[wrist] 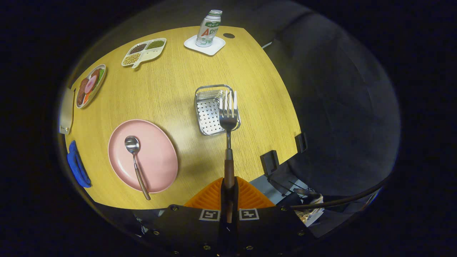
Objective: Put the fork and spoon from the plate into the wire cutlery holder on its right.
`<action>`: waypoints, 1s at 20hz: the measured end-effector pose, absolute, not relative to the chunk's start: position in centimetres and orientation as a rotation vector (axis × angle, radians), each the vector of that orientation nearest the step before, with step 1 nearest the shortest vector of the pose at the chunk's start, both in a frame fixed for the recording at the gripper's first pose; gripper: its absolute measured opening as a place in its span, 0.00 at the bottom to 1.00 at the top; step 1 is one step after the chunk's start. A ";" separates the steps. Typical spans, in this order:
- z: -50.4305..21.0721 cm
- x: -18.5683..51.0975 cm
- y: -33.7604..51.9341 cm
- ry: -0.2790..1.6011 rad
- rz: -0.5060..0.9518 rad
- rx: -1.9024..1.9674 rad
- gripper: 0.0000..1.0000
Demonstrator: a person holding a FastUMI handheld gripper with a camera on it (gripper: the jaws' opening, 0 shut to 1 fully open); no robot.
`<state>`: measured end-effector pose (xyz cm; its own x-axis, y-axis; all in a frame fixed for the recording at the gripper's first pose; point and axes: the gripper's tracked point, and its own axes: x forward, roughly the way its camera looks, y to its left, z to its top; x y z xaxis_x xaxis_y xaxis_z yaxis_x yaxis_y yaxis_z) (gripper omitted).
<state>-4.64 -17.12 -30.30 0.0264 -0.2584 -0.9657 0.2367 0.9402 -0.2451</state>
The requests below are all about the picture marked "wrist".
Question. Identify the green lettuce leaf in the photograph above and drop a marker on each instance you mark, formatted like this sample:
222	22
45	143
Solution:
101	74

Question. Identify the black table clamp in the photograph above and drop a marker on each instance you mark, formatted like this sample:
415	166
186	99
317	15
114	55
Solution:
301	142
269	162

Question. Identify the brown meat patty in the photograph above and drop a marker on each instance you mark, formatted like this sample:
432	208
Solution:
83	91

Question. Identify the white oval plate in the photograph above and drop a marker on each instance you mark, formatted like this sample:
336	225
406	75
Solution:
103	82

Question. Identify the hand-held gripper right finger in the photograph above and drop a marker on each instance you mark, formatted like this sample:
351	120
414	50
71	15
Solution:
271	228

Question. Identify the pile of dark beans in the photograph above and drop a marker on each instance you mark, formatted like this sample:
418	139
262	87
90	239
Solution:
138	48

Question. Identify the black table grommet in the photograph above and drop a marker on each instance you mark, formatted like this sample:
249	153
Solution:
228	35

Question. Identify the white toaster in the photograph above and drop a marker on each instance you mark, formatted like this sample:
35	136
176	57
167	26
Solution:
66	110

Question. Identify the metal drainer basket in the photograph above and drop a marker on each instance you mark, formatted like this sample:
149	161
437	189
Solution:
209	114

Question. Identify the blue cloth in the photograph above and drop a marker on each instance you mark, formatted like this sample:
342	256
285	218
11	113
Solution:
76	167

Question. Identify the white square coaster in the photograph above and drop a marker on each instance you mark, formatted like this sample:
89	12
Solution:
217	47

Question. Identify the pink plate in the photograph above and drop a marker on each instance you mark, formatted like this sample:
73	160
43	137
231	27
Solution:
157	157

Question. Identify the pink ham slice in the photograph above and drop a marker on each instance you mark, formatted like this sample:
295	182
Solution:
90	84

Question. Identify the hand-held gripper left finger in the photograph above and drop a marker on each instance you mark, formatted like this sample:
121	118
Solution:
185	228

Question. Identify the pile of green beans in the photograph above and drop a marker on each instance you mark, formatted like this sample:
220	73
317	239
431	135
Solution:
156	44

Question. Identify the white plastic drink bottle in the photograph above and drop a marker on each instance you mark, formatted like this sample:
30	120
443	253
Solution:
208	30

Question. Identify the white divided tray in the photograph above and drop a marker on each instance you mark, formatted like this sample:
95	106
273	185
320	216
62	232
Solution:
151	54

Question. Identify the orange carrot slice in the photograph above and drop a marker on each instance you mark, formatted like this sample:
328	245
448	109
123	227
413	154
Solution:
86	97

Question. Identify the pile of yellow beans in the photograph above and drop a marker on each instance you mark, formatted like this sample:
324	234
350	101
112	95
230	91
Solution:
131	59

